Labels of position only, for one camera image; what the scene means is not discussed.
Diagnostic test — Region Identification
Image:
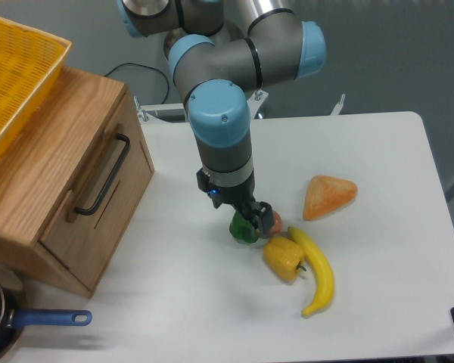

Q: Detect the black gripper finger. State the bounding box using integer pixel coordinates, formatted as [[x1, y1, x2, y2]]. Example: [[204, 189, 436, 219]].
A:
[[251, 201, 273, 235], [235, 203, 257, 231]]

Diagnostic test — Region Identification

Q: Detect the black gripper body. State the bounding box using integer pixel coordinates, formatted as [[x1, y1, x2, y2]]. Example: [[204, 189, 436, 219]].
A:
[[196, 169, 255, 209]]

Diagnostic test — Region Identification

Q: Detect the black metal drawer handle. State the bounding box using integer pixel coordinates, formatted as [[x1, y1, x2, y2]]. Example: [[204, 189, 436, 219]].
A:
[[74, 133, 131, 217]]

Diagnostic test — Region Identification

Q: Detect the wooden top drawer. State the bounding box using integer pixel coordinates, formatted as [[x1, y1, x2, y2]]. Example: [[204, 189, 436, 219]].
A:
[[39, 94, 154, 297]]

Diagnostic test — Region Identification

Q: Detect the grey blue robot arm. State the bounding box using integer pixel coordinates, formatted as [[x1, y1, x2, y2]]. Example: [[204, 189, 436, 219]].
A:
[[118, 1, 326, 234]]

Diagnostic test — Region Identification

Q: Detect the wooden drawer cabinet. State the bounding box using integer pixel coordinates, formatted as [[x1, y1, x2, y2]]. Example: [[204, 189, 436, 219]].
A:
[[0, 67, 133, 297]]

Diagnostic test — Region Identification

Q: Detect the brown toy egg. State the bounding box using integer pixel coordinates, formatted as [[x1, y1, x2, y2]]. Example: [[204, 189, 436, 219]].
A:
[[269, 210, 283, 234]]

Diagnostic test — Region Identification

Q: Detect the green toy bell pepper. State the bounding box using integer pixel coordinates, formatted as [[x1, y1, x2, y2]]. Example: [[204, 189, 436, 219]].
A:
[[229, 212, 260, 244]]

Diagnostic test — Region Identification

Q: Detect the yellow toy bell pepper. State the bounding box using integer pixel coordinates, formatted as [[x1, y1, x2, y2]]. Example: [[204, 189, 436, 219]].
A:
[[263, 236, 306, 282]]

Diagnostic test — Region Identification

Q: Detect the orange triangular toy bread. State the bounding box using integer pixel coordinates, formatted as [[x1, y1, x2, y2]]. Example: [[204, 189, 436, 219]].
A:
[[303, 175, 358, 221]]

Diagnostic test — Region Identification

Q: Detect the yellow toy banana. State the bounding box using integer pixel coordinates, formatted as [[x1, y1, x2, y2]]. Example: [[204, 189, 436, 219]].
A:
[[288, 226, 335, 318]]

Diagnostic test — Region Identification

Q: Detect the yellow plastic basket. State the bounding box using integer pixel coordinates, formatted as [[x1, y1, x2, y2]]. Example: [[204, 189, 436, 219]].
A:
[[0, 17, 72, 159]]

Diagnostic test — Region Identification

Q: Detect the white metal robot mount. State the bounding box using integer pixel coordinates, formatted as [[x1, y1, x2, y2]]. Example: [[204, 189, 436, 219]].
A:
[[133, 88, 347, 123]]

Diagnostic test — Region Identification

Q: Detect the black cable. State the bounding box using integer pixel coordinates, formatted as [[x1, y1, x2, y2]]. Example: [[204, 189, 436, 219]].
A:
[[104, 63, 171, 106]]

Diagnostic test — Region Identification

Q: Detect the blue handled frying pan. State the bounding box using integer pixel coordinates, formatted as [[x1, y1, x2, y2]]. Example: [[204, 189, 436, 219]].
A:
[[0, 268, 92, 358]]

